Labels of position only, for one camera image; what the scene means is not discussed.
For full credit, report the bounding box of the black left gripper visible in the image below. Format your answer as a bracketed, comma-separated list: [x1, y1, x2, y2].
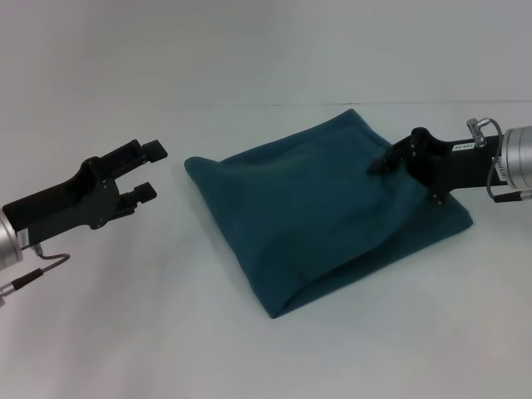
[1, 140, 170, 247]

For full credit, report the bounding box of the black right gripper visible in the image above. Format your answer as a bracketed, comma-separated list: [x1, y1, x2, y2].
[366, 127, 506, 207]

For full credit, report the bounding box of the dark left arm cable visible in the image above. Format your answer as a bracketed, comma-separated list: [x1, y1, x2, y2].
[11, 244, 72, 288]

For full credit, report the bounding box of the silver right cable plug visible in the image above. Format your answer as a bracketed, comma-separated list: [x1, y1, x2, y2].
[465, 118, 488, 148]

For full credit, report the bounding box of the dark right arm cable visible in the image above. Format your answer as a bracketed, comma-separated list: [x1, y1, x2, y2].
[484, 117, 532, 204]

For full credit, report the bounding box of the silver cable plug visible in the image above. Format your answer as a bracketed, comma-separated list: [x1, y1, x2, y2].
[465, 118, 488, 148]
[0, 281, 17, 308]

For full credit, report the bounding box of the blue shirt with FREE print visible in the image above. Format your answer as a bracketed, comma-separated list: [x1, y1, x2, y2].
[184, 108, 475, 322]

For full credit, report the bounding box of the silver left cable plug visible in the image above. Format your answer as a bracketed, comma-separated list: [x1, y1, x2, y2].
[0, 281, 17, 308]

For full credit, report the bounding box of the dark arm cable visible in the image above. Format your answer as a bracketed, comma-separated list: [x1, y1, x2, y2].
[11, 244, 72, 288]
[484, 117, 532, 204]

